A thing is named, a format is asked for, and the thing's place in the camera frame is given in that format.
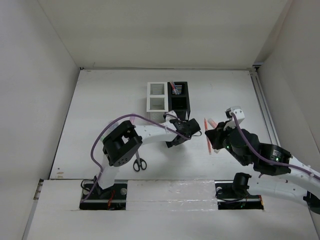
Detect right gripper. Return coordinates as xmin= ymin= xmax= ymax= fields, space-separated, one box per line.
xmin=205 ymin=119 xmax=248 ymax=166

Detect orange pen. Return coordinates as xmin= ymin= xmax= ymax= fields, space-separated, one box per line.
xmin=203 ymin=117 xmax=213 ymax=156

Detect pink orange highlighter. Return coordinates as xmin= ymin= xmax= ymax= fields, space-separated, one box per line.
xmin=207 ymin=118 xmax=218 ymax=129

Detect red pen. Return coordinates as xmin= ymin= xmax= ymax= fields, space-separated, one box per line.
xmin=169 ymin=81 xmax=179 ymax=95

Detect blue pen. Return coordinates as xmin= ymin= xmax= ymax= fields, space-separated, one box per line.
xmin=172 ymin=82 xmax=179 ymax=95

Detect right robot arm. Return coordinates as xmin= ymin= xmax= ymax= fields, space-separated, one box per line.
xmin=205 ymin=121 xmax=320 ymax=214

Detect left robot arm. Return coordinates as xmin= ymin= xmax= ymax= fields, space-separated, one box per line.
xmin=94 ymin=118 xmax=201 ymax=199

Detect black slotted container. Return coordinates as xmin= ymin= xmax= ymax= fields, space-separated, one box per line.
xmin=167 ymin=81 xmax=191 ymax=121

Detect white slotted container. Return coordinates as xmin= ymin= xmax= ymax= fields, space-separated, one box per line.
xmin=146 ymin=82 xmax=169 ymax=123

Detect purple highlighter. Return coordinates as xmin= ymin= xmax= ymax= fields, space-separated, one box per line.
xmin=129 ymin=115 xmax=136 ymax=124

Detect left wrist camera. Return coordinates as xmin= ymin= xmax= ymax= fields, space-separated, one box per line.
xmin=163 ymin=110 xmax=179 ymax=121

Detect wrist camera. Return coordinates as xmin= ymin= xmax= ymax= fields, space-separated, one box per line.
xmin=163 ymin=110 xmax=179 ymax=121
xmin=225 ymin=106 xmax=245 ymax=124

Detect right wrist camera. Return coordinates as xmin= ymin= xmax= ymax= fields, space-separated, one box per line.
xmin=225 ymin=106 xmax=245 ymax=124

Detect black handled scissors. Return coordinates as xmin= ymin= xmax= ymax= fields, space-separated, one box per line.
xmin=132 ymin=151 xmax=148 ymax=172

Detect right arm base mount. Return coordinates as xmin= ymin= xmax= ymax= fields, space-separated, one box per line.
xmin=214 ymin=172 xmax=264 ymax=210

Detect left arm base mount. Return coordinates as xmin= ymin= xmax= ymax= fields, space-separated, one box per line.
xmin=79 ymin=180 xmax=128 ymax=211

